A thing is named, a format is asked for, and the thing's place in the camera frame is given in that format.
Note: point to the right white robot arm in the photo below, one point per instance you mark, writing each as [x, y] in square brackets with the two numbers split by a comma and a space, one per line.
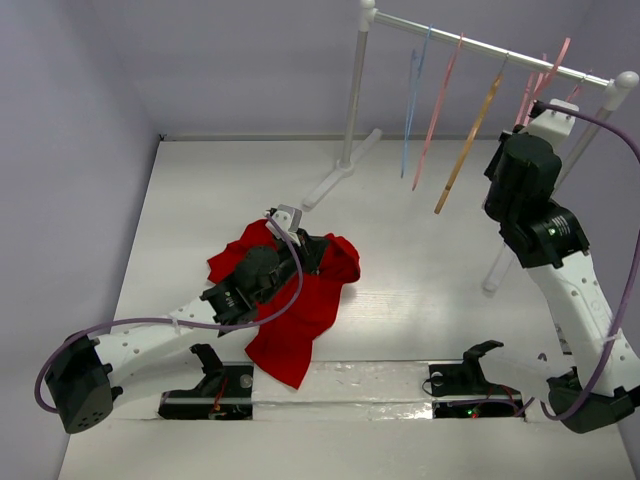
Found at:
[602, 387]

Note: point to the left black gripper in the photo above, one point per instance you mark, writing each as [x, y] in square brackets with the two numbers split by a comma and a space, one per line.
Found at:
[310, 251]

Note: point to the thick pink plastic hanger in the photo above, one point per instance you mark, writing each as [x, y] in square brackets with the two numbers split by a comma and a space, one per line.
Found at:
[537, 82]

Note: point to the thin pink wire hanger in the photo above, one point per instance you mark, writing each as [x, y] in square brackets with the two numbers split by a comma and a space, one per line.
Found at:
[436, 112]

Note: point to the orange wooden hanger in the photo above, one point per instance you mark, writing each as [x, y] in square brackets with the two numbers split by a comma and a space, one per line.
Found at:
[487, 102]

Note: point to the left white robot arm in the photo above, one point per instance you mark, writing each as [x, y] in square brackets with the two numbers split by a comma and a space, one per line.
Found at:
[98, 370]

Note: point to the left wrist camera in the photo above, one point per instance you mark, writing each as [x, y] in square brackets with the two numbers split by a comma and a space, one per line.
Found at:
[283, 222]

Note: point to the red t shirt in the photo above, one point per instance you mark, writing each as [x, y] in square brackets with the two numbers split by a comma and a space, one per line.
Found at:
[283, 347]

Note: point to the blue wire hanger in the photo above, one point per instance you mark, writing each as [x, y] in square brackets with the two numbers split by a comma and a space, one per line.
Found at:
[416, 68]

